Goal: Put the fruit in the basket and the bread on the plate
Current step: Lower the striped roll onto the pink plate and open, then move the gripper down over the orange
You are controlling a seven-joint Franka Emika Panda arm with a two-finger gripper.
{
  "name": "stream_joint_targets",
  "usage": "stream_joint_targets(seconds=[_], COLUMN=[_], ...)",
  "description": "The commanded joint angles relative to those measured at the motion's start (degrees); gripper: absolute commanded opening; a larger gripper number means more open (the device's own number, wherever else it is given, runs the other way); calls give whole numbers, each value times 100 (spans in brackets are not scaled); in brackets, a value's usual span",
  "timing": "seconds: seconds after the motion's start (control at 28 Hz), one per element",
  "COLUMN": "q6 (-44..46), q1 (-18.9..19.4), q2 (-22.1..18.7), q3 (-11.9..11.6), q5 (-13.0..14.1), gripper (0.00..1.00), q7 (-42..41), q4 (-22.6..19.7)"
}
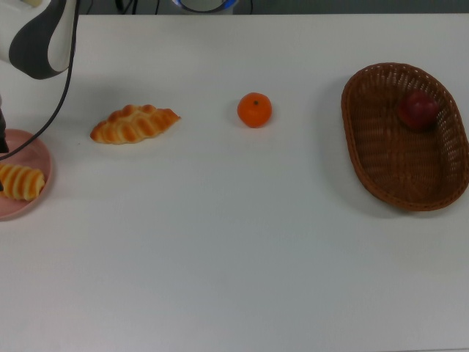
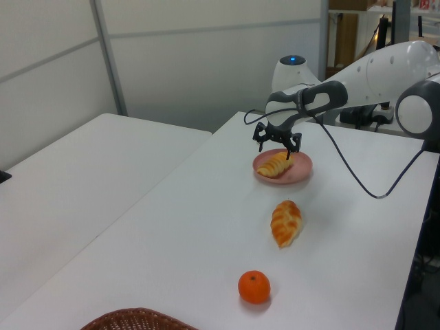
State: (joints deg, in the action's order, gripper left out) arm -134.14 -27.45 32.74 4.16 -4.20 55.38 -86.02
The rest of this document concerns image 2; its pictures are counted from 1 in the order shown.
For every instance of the striped ribbed toy bread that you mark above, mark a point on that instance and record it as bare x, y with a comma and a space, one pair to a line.
275, 166

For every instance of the brown woven basket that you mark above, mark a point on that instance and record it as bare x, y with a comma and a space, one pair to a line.
137, 319

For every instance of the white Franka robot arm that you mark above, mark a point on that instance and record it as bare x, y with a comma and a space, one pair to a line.
378, 79

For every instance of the black power box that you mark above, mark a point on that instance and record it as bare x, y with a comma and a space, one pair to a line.
355, 117

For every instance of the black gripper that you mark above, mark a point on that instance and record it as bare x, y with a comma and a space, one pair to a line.
278, 134

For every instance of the orange toy mandarin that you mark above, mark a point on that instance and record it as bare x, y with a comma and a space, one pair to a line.
254, 287

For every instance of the brown cardboard box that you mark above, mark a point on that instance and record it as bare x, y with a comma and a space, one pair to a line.
345, 38

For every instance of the white emergency stop box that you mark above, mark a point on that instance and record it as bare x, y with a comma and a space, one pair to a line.
385, 111

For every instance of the braided toy bread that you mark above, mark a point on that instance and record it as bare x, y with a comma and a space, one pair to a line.
286, 223

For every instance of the pink plate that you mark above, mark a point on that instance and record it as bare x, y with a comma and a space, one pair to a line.
300, 168

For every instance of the white side table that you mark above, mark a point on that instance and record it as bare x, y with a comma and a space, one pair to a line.
86, 165

